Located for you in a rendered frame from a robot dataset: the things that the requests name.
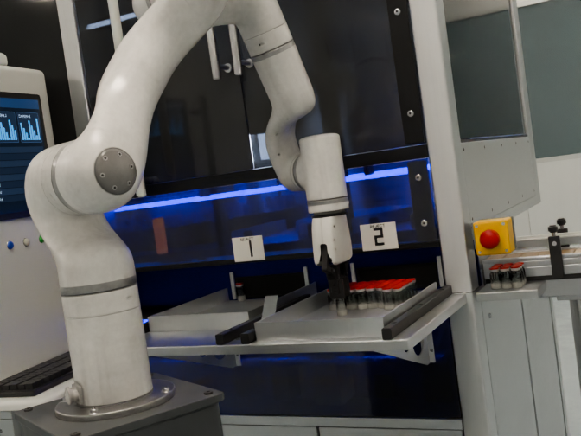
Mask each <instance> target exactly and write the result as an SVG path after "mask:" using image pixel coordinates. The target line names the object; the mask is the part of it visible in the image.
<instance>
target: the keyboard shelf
mask: <svg viewBox="0 0 581 436"><path fill-rule="evenodd" d="M72 384H74V379H73V378H71V379H69V380H67V381H64V382H63V383H61V384H59V385H57V386H55V387H53V388H51V389H48V390H46V391H44V392H42V393H40V394H38V395H36V396H24V397H4V398H0V411H13V410H22V409H24V408H27V407H33V406H36V405H40V404H43V403H46V402H50V401H55V400H58V399H61V398H63V397H64V396H65V387H70V388H71V387H72Z"/></svg>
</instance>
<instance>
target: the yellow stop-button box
mask: <svg viewBox="0 0 581 436"><path fill-rule="evenodd" d="M473 228H474V234H475V241H476V254H477V255H478V256H484V255H496V254H507V253H512V252H513V250H515V249H517V245H516V238H515V231H514V218H513V216H506V217H497V218H488V219H481V220H479V221H476V222H474V223H473ZM488 229H493V230H495V231H496V232H497V233H498V234H499V235H500V243H499V245H498V246H497V247H495V248H493V249H487V248H484V247H483V246H482V245H481V243H480V235H481V234H482V232H484V231H486V230H488Z"/></svg>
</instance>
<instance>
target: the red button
mask: <svg viewBox="0 0 581 436"><path fill-rule="evenodd" d="M480 243H481V245H482V246H483V247H484V248H487V249H493V248H495V247H497V246H498V245H499V243H500V235H499V234H498V233H497V232H496V231H495V230H493V229H488V230H486V231H484V232H482V234H481V235H480Z"/></svg>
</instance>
